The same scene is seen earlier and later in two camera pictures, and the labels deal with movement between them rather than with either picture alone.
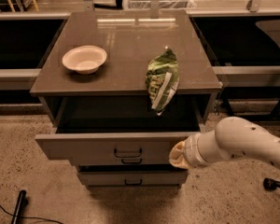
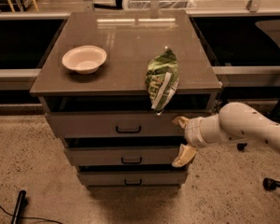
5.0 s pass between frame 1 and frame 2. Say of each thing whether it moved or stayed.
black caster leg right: stayed
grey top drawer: moved
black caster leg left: stayed
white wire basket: stayed
